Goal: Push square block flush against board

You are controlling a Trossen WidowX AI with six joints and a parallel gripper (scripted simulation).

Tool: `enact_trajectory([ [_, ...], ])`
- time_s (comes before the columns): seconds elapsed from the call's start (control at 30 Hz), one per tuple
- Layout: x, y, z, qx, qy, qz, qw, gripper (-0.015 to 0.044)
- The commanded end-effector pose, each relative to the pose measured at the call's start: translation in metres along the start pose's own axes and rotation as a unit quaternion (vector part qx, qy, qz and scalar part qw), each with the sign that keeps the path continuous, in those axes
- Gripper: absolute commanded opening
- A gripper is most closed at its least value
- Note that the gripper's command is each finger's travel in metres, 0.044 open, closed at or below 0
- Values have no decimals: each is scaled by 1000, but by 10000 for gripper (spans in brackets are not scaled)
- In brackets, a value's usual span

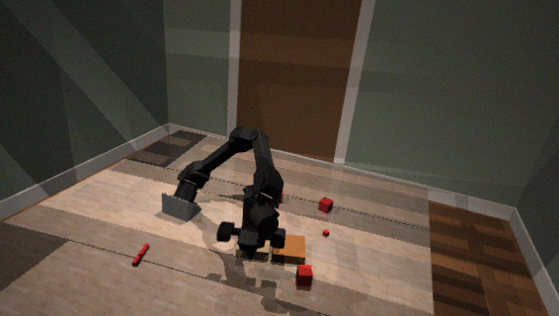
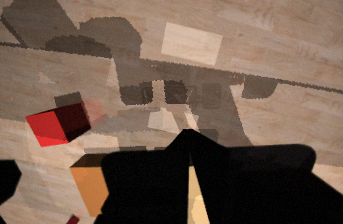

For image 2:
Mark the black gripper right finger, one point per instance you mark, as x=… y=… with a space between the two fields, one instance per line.
x=218 y=168

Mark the orange square block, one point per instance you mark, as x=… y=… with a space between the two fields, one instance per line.
x=90 y=182

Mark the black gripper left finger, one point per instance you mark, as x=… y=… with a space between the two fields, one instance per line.
x=153 y=168

